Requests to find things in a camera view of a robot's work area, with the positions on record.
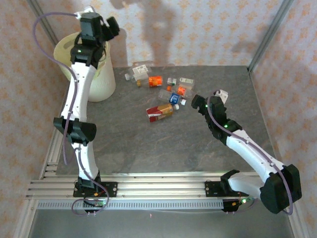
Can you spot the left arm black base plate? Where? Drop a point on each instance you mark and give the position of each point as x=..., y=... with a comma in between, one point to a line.
x=112, y=189

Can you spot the white plastic waste bin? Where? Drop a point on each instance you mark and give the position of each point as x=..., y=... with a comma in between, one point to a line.
x=104, y=84

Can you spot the clear bottle blue label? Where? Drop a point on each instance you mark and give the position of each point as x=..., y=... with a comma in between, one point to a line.
x=174, y=98

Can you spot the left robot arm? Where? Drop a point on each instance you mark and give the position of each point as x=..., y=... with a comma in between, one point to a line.
x=79, y=86

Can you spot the clear bottle white green label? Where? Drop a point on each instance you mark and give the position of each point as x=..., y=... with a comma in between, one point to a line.
x=186, y=80

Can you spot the orange label bottle brown cap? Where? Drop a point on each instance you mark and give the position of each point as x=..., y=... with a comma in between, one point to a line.
x=155, y=81

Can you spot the aluminium mounting rail frame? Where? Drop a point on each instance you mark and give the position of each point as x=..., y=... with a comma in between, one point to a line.
x=161, y=188

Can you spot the small clear bottle green mark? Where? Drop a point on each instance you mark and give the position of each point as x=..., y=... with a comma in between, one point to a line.
x=171, y=81

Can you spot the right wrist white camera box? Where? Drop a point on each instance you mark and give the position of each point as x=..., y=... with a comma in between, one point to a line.
x=223, y=95

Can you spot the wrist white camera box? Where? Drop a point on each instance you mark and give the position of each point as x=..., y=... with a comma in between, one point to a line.
x=89, y=10
x=223, y=95

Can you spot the red and yellow label bottle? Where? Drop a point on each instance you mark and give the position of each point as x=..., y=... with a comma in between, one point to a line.
x=159, y=112

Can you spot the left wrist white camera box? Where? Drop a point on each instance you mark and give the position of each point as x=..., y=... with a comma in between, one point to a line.
x=89, y=10

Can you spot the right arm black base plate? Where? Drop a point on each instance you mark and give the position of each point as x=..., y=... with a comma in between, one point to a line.
x=210, y=188

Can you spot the yellowish plastic bin liner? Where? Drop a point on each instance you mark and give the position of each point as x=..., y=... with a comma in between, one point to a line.
x=63, y=54

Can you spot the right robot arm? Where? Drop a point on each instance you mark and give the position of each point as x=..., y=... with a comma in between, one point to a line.
x=252, y=153

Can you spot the aluminium frame post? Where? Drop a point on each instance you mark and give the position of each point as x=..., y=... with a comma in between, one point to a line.
x=270, y=34
x=39, y=13

